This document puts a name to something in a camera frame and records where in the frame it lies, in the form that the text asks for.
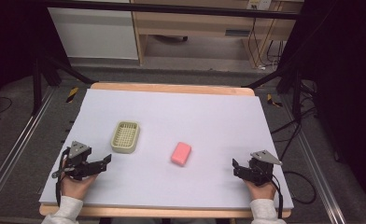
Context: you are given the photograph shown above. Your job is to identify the wooden table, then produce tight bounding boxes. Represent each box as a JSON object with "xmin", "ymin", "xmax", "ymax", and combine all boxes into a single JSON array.
[{"xmin": 39, "ymin": 81, "xmax": 292, "ymax": 219}]

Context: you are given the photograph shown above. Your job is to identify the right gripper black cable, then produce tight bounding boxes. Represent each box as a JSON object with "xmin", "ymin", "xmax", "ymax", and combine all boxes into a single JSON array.
[{"xmin": 266, "ymin": 174, "xmax": 285, "ymax": 219}]

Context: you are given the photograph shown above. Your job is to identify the black metal stand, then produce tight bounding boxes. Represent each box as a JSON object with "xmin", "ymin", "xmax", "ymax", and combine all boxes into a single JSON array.
[
  {"xmin": 241, "ymin": 55, "xmax": 319, "ymax": 120},
  {"xmin": 31, "ymin": 31, "xmax": 96, "ymax": 117}
]

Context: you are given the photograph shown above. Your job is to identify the black floor cable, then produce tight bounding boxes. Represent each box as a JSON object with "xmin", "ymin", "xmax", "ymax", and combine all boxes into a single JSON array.
[{"xmin": 282, "ymin": 170, "xmax": 317, "ymax": 205}]

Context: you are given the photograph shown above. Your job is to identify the person's right hand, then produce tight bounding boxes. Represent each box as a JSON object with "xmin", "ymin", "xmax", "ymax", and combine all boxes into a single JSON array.
[{"xmin": 244, "ymin": 178, "xmax": 277, "ymax": 202}]

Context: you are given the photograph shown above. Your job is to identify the black metal frame bar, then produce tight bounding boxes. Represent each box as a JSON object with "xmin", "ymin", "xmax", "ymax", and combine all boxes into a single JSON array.
[{"xmin": 42, "ymin": 0, "xmax": 301, "ymax": 21}]

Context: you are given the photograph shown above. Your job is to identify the wooden desk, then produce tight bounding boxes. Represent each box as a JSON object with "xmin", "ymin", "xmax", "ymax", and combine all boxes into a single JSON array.
[{"xmin": 130, "ymin": 0, "xmax": 304, "ymax": 69}]

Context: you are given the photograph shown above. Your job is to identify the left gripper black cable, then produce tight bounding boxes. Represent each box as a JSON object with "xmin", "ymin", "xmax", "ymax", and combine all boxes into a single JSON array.
[{"xmin": 55, "ymin": 147, "xmax": 71, "ymax": 207}]

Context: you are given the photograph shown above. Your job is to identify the metal floor rail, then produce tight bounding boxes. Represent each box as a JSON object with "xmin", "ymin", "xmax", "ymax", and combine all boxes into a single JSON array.
[
  {"xmin": 0, "ymin": 86, "xmax": 58, "ymax": 216},
  {"xmin": 282, "ymin": 96, "xmax": 348, "ymax": 224}
]

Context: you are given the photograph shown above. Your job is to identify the pink soap bar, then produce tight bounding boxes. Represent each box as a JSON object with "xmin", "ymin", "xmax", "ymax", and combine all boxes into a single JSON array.
[{"xmin": 170, "ymin": 141, "xmax": 192, "ymax": 167}]

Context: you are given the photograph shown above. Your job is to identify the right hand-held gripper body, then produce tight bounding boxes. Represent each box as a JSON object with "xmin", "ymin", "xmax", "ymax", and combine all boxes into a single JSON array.
[{"xmin": 232, "ymin": 149, "xmax": 283, "ymax": 187}]

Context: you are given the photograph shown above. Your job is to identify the yellow black striped tape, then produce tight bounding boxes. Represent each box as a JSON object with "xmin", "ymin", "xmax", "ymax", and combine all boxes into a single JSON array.
[
  {"xmin": 65, "ymin": 86, "xmax": 79, "ymax": 104},
  {"xmin": 266, "ymin": 93, "xmax": 284, "ymax": 108}
]

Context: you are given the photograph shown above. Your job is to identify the white cabinet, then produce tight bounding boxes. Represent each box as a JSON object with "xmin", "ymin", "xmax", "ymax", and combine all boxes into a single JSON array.
[{"xmin": 47, "ymin": 7, "xmax": 139, "ymax": 61}]

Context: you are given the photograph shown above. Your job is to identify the white foam table mat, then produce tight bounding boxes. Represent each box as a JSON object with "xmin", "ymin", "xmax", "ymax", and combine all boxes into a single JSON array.
[{"xmin": 38, "ymin": 88, "xmax": 295, "ymax": 210}]

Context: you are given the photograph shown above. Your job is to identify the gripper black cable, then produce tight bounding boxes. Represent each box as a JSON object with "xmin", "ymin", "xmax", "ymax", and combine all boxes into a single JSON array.
[
  {"xmin": 266, "ymin": 174, "xmax": 285, "ymax": 219},
  {"xmin": 55, "ymin": 147, "xmax": 71, "ymax": 207}
]

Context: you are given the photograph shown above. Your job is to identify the beige plastic soap dish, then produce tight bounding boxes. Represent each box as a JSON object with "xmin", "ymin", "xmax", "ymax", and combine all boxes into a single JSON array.
[{"xmin": 110, "ymin": 120, "xmax": 141, "ymax": 155}]

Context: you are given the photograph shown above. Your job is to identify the person's left hand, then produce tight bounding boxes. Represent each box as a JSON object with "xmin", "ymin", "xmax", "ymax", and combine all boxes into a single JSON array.
[{"xmin": 60, "ymin": 158, "xmax": 99, "ymax": 201}]

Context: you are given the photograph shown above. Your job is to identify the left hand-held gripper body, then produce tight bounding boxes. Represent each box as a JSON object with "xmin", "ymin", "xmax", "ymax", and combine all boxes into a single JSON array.
[{"xmin": 51, "ymin": 140, "xmax": 108, "ymax": 181}]

